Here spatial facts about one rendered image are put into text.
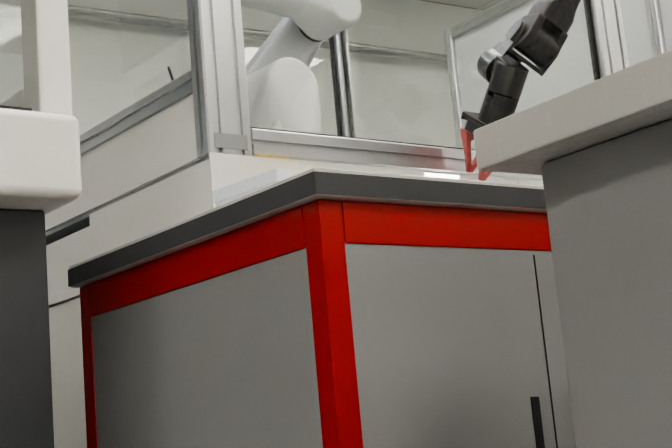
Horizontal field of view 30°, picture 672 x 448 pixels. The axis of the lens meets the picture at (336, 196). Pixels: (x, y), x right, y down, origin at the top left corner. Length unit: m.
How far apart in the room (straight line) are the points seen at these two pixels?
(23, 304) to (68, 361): 0.81
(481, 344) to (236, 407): 0.28
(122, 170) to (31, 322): 0.68
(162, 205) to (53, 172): 0.55
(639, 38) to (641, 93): 3.16
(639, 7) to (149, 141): 2.41
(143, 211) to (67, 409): 0.44
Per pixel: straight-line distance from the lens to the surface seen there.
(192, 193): 1.96
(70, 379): 2.34
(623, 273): 1.09
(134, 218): 2.12
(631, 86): 1.04
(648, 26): 4.16
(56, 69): 1.57
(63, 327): 2.37
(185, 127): 1.99
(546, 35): 2.13
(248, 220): 1.35
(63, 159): 1.52
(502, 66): 2.12
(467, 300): 1.37
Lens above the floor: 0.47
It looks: 12 degrees up
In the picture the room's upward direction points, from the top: 5 degrees counter-clockwise
